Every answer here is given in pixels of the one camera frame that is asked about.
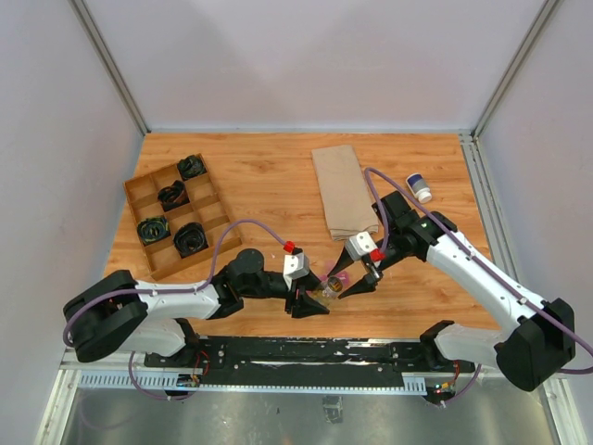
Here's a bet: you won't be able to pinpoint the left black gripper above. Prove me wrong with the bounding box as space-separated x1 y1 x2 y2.
241 271 331 318

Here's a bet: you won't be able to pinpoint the clear bottle yellow capsules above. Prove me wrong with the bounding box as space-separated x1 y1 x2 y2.
309 276 343 305

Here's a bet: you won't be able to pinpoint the pink weekly pill organizer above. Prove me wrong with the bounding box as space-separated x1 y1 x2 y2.
320 261 351 287

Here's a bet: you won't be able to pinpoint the white capped pill bottle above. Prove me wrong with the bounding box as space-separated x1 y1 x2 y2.
406 172 433 204

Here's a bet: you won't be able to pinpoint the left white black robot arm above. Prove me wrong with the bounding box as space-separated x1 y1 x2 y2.
63 248 329 367

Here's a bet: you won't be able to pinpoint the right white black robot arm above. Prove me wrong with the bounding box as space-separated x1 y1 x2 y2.
331 192 575 391

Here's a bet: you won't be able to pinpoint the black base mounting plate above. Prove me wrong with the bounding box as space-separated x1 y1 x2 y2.
144 336 474 375

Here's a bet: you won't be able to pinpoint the wooden compartment tray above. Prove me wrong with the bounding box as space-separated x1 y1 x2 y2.
123 154 242 281

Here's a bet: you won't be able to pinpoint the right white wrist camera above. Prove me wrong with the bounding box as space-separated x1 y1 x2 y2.
345 232 385 262

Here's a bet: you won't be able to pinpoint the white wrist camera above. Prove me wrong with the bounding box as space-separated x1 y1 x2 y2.
345 232 385 262
283 241 310 286

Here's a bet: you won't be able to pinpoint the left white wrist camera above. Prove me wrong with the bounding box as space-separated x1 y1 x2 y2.
283 241 310 286

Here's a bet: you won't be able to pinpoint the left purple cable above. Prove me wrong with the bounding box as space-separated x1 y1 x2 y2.
64 219 293 402

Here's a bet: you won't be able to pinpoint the purple cable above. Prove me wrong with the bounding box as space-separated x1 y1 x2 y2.
363 166 593 409
64 219 293 402

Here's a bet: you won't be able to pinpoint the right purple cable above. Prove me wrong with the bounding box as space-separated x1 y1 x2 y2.
363 166 593 409

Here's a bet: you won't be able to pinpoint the grey slotted cable duct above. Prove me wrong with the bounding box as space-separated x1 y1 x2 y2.
77 368 428 396

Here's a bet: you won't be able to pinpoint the black coiled cable bottom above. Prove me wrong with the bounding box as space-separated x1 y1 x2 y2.
172 222 208 257

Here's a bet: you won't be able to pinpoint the black green coiled cable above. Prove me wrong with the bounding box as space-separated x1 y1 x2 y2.
136 215 170 247

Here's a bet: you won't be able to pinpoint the black coiled cable middle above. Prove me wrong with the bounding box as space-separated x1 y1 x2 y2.
157 180 190 210

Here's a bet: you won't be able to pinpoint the black coiled cable top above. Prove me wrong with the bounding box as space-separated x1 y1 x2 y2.
178 156 208 181

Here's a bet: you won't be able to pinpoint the right aluminium frame post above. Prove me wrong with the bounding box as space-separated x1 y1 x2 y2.
471 0 563 139

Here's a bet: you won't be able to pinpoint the aluminium frame post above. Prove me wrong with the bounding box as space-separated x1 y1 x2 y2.
68 0 151 136
471 0 563 139

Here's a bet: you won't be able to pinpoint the left aluminium frame post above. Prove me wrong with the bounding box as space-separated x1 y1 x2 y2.
68 0 151 136

